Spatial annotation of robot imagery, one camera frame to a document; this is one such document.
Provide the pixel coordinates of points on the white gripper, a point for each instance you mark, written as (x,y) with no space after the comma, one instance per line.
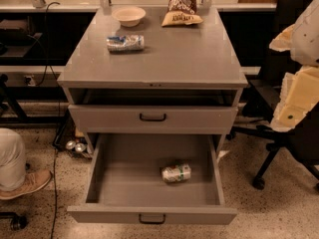
(307,40)

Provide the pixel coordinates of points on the grey drawer cabinet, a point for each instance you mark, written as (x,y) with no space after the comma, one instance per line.
(180,66)

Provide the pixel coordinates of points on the open grey middle drawer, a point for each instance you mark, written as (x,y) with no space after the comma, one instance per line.
(125,183)

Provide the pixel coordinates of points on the blue silver can on counter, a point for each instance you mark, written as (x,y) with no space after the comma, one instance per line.
(125,43)

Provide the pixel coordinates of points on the closed grey upper drawer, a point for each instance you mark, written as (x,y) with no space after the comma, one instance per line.
(151,119)

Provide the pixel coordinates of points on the black office chair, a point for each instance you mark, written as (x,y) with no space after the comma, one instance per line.
(264,95)

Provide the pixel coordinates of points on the brown chip bag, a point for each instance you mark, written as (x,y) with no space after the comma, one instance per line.
(181,12)

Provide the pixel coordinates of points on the white paper bowl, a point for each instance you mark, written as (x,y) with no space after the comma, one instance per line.
(129,16)

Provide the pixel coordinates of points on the tan shoe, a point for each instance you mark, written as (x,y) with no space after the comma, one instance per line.
(33,182)

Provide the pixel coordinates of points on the beige trouser leg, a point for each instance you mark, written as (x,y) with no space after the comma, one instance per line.
(12,160)

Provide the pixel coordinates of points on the black caster wheel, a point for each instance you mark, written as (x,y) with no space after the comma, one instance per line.
(17,222)

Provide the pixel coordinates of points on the wall power outlet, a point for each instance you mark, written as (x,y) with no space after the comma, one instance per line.
(29,81)

